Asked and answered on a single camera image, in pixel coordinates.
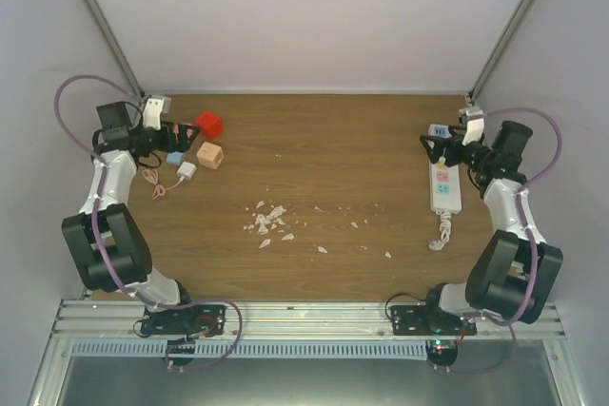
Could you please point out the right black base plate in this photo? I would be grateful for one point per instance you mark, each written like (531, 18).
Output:
(419, 320)

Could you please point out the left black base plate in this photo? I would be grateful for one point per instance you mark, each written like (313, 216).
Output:
(201, 321)

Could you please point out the red cube plug adapter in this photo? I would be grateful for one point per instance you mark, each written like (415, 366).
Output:
(210, 124)

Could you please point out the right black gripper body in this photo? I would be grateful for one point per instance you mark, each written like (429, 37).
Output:
(456, 159)

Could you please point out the pink plug adapter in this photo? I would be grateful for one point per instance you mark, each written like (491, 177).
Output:
(182, 132)

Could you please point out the blue plug adapter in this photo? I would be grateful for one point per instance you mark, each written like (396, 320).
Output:
(175, 158)

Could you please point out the tan wooden plug adapter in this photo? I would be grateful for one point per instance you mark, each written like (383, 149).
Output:
(210, 155)

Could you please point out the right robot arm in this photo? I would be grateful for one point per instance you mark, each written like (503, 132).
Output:
(516, 271)

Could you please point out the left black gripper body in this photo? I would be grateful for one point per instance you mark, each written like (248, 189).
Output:
(166, 144)

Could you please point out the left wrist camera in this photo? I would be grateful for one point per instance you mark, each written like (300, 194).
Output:
(154, 107)

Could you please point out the white power strip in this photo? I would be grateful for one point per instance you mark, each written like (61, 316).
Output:
(445, 187)

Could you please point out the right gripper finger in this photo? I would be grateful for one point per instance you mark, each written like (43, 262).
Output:
(439, 154)
(437, 143)

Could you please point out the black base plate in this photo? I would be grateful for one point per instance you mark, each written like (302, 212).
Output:
(201, 321)
(419, 320)

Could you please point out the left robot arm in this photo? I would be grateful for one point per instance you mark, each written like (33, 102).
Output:
(109, 250)

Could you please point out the aluminium front rail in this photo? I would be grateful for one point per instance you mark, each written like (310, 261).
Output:
(261, 320)

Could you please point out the slotted cable duct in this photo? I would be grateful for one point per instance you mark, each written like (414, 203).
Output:
(339, 349)

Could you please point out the white usb charger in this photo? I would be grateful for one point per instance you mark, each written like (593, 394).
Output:
(186, 171)

